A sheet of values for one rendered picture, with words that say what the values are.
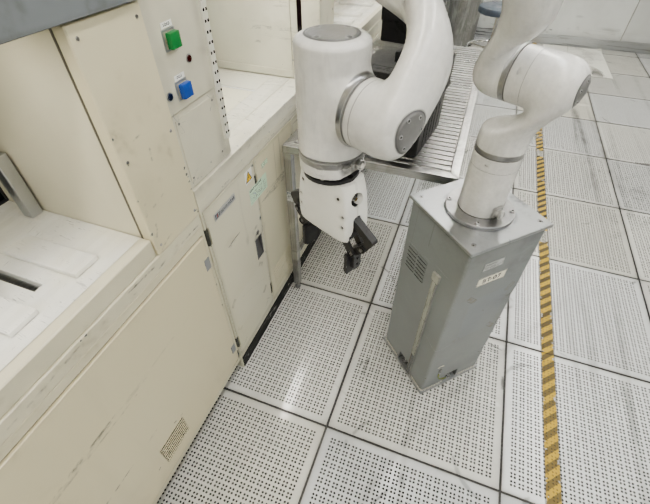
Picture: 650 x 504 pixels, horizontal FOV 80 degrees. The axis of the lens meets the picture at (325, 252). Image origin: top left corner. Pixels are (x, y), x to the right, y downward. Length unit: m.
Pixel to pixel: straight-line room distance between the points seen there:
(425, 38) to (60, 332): 0.75
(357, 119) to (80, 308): 0.65
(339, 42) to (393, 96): 0.08
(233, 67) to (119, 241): 0.99
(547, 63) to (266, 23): 1.01
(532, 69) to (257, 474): 1.38
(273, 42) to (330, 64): 1.21
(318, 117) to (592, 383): 1.67
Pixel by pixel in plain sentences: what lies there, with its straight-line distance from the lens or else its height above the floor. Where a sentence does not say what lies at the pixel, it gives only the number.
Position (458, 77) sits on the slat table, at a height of 0.76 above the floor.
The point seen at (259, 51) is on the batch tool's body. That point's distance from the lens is 1.68.
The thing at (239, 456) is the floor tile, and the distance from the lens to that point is 1.55.
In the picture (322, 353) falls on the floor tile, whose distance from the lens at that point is 1.68.
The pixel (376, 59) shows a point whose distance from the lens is 1.39.
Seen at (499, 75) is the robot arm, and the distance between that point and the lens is 0.98.
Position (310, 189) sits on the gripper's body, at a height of 1.13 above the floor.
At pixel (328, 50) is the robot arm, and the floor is 1.32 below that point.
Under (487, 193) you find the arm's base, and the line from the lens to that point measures 1.09.
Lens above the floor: 1.45
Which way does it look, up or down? 44 degrees down
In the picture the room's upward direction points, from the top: straight up
